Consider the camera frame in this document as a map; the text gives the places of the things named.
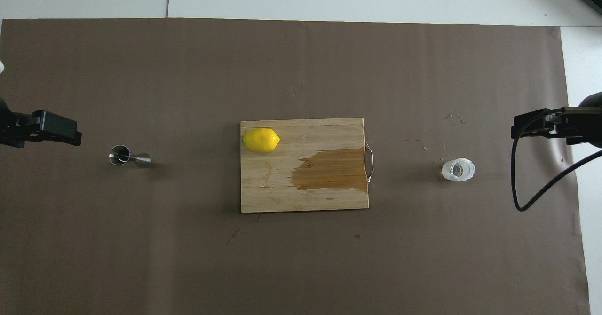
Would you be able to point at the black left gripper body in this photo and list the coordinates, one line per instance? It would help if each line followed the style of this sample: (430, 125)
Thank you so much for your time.
(14, 129)

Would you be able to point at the steel double jigger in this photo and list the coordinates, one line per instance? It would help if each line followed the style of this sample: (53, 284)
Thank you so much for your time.
(143, 160)

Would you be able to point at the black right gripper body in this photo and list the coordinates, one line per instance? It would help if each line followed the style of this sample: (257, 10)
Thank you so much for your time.
(588, 122)

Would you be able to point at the brown paper mat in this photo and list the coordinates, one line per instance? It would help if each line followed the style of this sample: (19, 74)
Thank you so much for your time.
(301, 70)

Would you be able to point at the yellow lemon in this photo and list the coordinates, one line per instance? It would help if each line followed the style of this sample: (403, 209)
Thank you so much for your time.
(261, 140)

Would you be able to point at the wooden cutting board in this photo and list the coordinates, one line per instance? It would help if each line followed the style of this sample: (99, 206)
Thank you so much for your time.
(282, 188)

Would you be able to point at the clear textured cup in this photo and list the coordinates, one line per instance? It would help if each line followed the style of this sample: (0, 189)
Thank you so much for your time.
(457, 169)

